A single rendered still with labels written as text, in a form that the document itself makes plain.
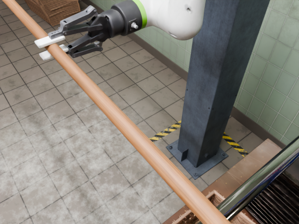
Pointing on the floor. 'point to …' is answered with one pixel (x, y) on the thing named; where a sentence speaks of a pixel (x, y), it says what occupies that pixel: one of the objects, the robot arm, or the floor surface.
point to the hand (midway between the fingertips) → (51, 46)
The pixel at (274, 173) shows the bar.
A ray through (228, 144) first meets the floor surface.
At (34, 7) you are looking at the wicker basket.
